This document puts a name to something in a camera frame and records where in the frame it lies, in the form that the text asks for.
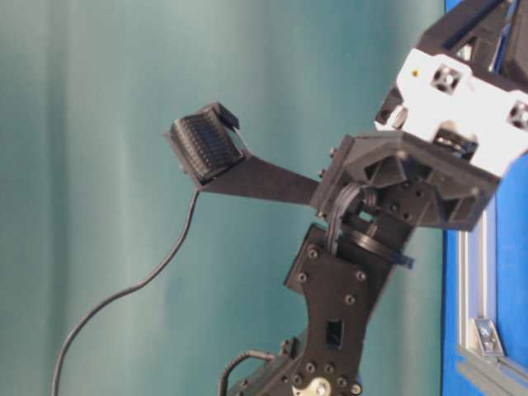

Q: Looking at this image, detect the blue backdrop board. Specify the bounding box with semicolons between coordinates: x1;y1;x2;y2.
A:
440;0;528;396

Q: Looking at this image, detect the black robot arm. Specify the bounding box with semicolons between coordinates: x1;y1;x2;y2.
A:
218;1;527;395

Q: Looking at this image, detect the aluminium extrusion frame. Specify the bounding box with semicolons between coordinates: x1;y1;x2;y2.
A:
456;199;527;395

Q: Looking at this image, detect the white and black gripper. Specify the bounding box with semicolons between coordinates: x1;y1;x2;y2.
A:
311;49;527;231

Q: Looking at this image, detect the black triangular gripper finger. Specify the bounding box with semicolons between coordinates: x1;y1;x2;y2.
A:
416;1;527;92

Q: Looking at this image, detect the black camera cable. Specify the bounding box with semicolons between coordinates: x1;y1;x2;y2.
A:
52;190;201;396

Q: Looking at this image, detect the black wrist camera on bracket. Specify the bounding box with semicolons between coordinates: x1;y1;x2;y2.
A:
164;102;318;205

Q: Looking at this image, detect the lower metal corner bracket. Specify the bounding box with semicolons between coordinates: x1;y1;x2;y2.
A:
473;318;504;357

